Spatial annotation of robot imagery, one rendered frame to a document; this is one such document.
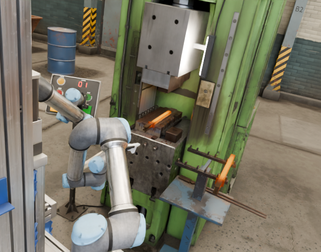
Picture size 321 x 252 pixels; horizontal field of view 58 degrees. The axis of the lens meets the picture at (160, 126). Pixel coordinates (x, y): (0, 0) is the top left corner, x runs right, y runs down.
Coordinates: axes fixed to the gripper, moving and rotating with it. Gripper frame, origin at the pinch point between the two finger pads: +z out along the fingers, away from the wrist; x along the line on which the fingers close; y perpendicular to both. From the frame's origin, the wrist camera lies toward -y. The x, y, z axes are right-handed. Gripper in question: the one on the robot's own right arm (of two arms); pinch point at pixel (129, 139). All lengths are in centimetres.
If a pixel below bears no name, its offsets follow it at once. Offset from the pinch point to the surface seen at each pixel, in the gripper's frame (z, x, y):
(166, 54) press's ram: 31, 2, -48
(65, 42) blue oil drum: 337, -343, 32
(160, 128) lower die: 30.7, 6.9, 1.4
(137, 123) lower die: 30.6, -10.6, 3.0
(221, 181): -7, 59, 1
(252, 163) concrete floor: 229, 70, 100
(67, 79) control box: 17, -63, -18
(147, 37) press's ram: 31, -13, -56
